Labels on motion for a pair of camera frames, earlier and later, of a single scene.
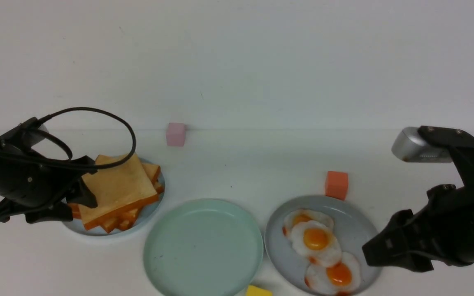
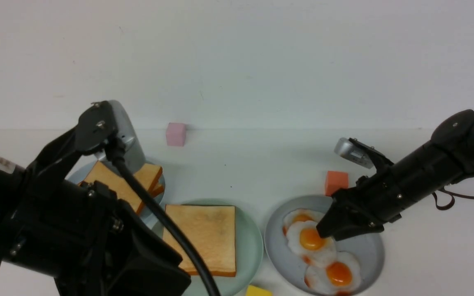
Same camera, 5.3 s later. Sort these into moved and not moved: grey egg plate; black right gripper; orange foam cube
Moved: black right gripper
Not moved: grey egg plate; orange foam cube
